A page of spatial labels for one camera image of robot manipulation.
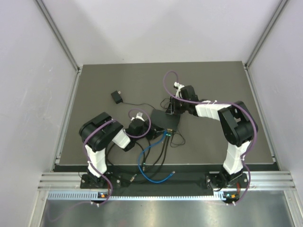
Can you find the left aluminium frame post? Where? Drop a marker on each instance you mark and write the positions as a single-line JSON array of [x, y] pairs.
[[55, 30]]

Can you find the grey slotted cable duct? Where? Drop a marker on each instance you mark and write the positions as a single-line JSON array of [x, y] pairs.
[[100, 196]]

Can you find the black power adapter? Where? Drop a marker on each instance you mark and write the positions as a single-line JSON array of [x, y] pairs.
[[116, 96]]

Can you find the front aluminium frame rail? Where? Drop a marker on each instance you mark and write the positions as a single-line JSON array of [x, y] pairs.
[[260, 180]]

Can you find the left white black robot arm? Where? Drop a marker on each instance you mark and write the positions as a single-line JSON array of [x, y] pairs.
[[99, 132]]

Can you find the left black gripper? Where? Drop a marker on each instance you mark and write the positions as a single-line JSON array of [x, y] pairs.
[[153, 129]]

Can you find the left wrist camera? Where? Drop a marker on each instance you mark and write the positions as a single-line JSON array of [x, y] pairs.
[[136, 127]]

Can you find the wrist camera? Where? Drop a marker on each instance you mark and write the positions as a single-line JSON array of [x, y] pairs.
[[136, 127], [188, 93]]

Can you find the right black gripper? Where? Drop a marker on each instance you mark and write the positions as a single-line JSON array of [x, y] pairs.
[[170, 110]]

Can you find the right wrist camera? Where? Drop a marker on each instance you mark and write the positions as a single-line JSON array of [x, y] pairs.
[[188, 93]]

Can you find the right aluminium frame post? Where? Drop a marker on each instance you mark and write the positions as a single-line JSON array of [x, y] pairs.
[[266, 32]]

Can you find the black network switch box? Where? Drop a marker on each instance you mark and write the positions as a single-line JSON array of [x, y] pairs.
[[164, 121]]

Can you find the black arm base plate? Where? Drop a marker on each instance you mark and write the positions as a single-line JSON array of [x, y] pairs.
[[205, 181]]

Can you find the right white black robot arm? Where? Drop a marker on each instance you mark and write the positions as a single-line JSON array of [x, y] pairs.
[[237, 124]]

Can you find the aluminium frame post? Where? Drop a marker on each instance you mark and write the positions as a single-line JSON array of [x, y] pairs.
[[266, 32], [55, 30]]

